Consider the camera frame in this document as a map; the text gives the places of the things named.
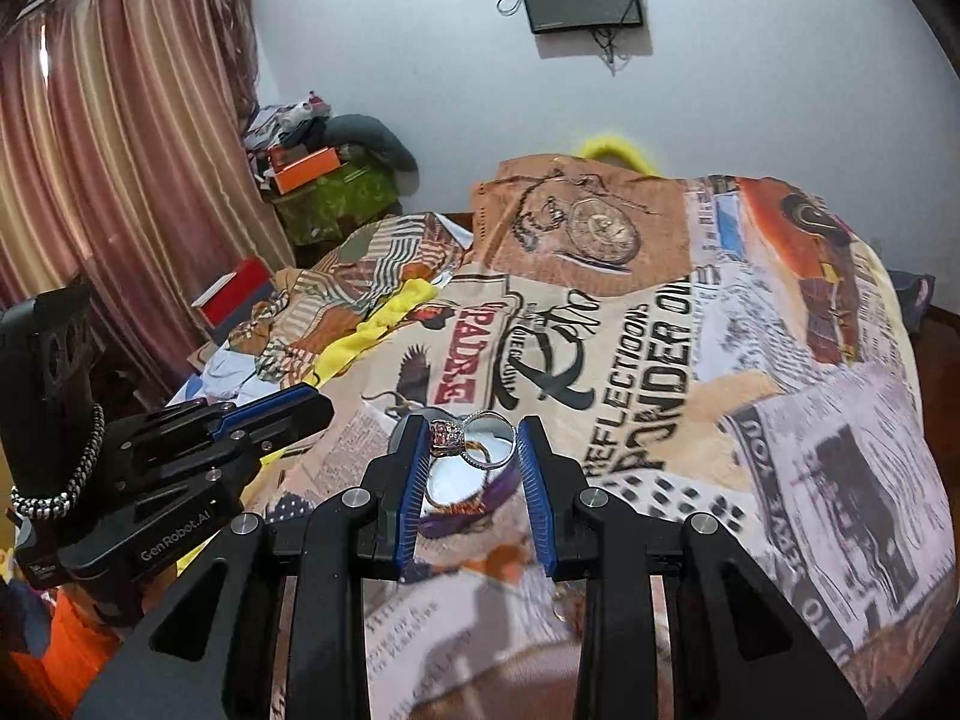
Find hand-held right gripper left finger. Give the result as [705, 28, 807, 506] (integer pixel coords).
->
[75, 416, 432, 720]

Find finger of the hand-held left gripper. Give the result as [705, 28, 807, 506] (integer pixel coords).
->
[139, 381, 317, 445]
[112, 394, 335, 518]

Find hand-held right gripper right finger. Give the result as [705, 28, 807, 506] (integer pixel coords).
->
[516, 416, 871, 720]

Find silver band ring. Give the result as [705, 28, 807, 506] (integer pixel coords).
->
[459, 409, 520, 472]

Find pink stone ring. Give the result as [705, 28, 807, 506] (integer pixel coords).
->
[428, 411, 481, 460]

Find beaded bracelet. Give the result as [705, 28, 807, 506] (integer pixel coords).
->
[10, 403, 106, 520]

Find pale blue cloth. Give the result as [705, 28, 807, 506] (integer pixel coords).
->
[201, 347, 265, 400]

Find yellow cloth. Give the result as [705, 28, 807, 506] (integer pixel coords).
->
[313, 279, 452, 392]

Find orange garment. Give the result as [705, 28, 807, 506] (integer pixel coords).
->
[34, 583, 140, 720]

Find red and white box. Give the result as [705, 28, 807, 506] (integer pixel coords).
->
[190, 255, 275, 332]

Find printed blanket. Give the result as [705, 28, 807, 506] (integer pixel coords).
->
[165, 154, 955, 720]

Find green covered box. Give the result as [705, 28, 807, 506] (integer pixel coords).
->
[270, 160, 400, 246]

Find orange box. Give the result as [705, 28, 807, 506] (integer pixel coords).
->
[271, 148, 344, 195]

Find striped pink curtain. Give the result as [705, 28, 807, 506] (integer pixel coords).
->
[0, 0, 295, 410]

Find pile of clothes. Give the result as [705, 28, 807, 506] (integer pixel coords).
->
[243, 92, 332, 166]

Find grey pillow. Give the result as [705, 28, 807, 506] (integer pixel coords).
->
[322, 113, 419, 171]

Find yellow fuzzy cushion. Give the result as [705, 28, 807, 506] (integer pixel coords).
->
[580, 133, 662, 175]

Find dark cloth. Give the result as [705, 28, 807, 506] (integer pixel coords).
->
[891, 268, 940, 332]

